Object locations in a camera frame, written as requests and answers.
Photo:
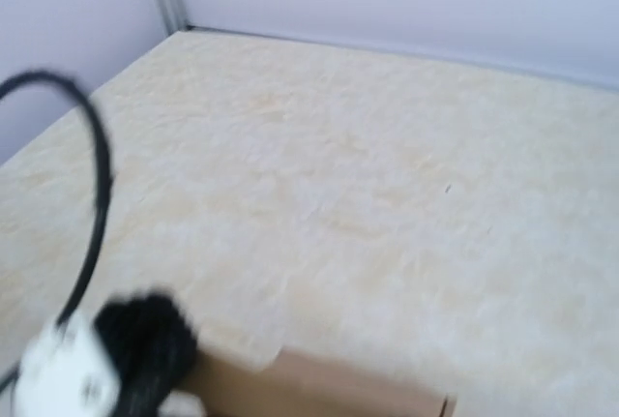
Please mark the brown cardboard box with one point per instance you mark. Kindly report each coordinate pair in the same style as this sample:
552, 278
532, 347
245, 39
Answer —
297, 384

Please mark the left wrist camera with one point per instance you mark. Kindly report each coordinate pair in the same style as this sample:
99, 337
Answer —
125, 361

